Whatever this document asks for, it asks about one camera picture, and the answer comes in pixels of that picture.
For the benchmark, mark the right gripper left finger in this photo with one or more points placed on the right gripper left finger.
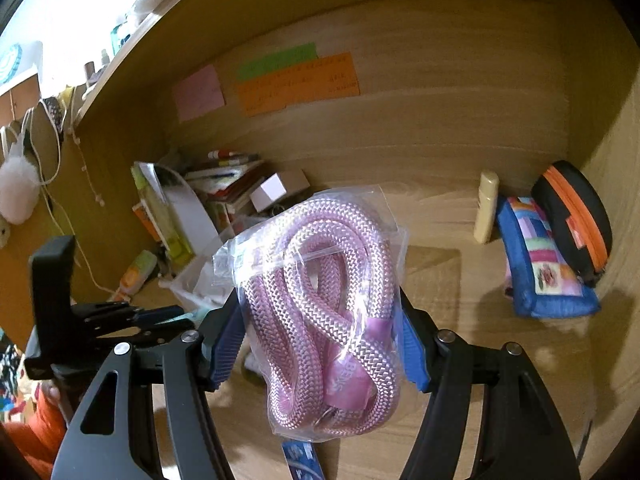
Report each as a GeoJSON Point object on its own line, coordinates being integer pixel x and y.
{"type": "Point", "coordinates": [147, 402]}

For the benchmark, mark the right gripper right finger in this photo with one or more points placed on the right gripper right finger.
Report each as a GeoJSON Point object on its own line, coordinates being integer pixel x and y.
{"type": "Point", "coordinates": [521, 433]}

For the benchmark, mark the orange sleeved forearm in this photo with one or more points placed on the orange sleeved forearm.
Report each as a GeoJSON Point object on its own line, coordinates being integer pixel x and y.
{"type": "Point", "coordinates": [40, 438]}

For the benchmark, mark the left hand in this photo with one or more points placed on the left hand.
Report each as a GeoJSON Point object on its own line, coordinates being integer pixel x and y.
{"type": "Point", "coordinates": [51, 392]}

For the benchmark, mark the green orange tube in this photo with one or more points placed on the green orange tube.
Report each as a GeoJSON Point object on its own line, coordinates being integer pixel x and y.
{"type": "Point", "coordinates": [137, 273]}

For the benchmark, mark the pale green small tube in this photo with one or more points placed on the pale green small tube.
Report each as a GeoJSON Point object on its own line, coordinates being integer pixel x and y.
{"type": "Point", "coordinates": [251, 366]}

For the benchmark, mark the blue printed packet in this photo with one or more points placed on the blue printed packet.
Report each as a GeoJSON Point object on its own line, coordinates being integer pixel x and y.
{"type": "Point", "coordinates": [302, 460]}

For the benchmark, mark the blue patchwork pencil pouch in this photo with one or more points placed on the blue patchwork pencil pouch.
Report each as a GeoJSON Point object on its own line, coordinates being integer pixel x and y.
{"type": "Point", "coordinates": [538, 279]}

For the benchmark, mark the orange book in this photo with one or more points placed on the orange book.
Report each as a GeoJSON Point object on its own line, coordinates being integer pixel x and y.
{"type": "Point", "coordinates": [141, 214]}

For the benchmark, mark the white fluffy pompom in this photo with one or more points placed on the white fluffy pompom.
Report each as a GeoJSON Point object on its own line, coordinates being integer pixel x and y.
{"type": "Point", "coordinates": [19, 189]}

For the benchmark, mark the black orange round case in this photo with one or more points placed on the black orange round case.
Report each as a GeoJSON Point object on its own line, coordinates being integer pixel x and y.
{"type": "Point", "coordinates": [579, 222]}

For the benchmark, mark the cream lotion bottle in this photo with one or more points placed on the cream lotion bottle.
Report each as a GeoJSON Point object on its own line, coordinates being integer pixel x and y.
{"type": "Point", "coordinates": [488, 192]}

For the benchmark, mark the small white cardboard box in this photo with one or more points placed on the small white cardboard box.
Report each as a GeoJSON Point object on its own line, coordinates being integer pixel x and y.
{"type": "Point", "coordinates": [278, 187]}

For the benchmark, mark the pink sticky note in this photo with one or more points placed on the pink sticky note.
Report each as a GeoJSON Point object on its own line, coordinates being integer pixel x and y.
{"type": "Point", "coordinates": [198, 94]}

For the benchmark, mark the green sticky note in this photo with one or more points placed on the green sticky note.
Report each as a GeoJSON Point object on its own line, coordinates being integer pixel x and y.
{"type": "Point", "coordinates": [279, 60]}

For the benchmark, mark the orange sticky note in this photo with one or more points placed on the orange sticky note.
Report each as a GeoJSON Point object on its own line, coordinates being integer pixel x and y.
{"type": "Point", "coordinates": [332, 77]}

